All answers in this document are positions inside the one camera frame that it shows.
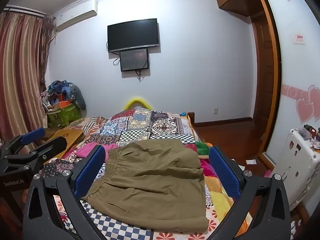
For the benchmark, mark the yellow foam tube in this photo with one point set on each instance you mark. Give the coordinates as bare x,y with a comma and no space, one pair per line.
138,100

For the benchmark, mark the green patterned box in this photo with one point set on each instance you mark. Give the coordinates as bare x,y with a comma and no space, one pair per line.
66,113

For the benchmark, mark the black wall television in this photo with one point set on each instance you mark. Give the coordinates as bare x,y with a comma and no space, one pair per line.
133,35

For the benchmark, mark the olive green pants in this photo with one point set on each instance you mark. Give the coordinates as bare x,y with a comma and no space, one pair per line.
155,170

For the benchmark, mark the wooden board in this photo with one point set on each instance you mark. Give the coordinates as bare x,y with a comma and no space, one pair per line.
66,136

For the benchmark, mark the white small fridge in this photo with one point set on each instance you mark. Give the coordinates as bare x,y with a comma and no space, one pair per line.
297,165

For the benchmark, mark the white paper piece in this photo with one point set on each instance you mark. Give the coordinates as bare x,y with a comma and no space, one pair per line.
251,161

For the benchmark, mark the clutter of small items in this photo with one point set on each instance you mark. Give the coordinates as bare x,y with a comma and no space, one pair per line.
308,131

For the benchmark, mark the pink heart stickers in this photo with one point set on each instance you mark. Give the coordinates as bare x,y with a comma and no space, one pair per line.
306,105

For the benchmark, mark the white sliding wardrobe door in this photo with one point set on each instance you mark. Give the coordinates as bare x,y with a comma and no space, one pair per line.
292,67

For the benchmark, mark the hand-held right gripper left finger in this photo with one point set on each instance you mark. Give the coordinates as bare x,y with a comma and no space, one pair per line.
91,170

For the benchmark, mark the pink shoe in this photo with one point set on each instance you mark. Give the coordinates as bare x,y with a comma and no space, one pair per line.
267,173

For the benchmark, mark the white air conditioner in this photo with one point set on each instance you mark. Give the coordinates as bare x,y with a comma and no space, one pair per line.
75,15

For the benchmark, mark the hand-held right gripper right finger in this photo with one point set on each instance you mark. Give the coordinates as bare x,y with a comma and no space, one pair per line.
223,170

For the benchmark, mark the pink garment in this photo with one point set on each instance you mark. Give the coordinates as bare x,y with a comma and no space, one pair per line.
86,150

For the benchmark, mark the striped brown curtain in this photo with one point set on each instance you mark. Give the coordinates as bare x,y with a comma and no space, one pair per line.
17,75

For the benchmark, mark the pile of clothes and bags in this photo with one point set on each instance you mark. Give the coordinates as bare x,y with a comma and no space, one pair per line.
70,90

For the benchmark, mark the wooden door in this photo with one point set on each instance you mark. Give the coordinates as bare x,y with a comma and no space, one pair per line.
262,75

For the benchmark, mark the small pink wall sticker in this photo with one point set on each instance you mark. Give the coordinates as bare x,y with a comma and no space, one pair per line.
298,39

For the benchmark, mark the colourful fleece blanket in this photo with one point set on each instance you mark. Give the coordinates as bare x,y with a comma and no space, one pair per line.
220,200

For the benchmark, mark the wooden bed frame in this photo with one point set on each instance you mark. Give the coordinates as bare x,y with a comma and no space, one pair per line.
191,120

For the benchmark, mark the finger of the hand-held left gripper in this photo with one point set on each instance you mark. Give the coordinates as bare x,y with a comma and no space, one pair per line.
51,146
32,135

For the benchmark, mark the small black wall monitor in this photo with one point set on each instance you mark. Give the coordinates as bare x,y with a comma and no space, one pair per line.
133,60

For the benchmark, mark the patchwork printed blanket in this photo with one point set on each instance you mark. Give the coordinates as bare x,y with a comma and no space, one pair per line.
150,126

